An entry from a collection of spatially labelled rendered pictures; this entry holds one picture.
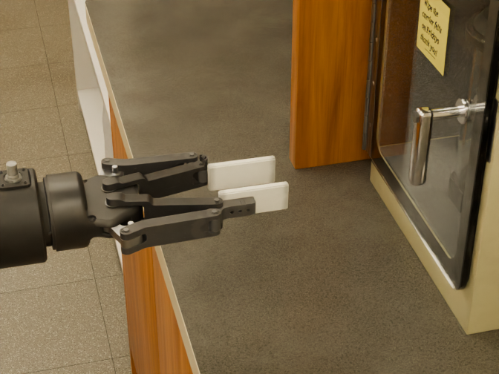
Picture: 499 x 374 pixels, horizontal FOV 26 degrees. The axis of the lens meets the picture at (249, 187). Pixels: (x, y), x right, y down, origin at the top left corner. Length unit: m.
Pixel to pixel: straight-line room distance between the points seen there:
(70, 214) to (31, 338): 1.65
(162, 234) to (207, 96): 0.66
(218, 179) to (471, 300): 0.31
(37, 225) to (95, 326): 1.66
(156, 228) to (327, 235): 0.39
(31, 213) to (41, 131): 2.43
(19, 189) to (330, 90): 0.55
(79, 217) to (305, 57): 0.48
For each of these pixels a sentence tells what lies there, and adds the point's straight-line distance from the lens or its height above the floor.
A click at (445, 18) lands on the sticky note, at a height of 1.27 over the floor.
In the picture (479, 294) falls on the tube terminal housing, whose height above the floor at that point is 1.00.
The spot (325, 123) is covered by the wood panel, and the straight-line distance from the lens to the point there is 1.46.
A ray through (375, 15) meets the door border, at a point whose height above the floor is 1.19.
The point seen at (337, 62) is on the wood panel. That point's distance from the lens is 1.42.
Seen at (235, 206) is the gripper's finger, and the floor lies 1.15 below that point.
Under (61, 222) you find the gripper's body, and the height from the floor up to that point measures 1.16.
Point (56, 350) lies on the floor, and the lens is 2.62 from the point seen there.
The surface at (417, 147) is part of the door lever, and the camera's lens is 1.11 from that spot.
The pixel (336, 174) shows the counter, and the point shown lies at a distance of 1.47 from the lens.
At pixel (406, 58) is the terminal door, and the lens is 1.25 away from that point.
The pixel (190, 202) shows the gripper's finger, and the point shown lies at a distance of 1.04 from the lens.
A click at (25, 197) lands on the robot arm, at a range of 1.02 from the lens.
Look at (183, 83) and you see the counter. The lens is 1.69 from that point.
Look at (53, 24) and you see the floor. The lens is 4.12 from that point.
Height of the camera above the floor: 1.75
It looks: 34 degrees down
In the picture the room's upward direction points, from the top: straight up
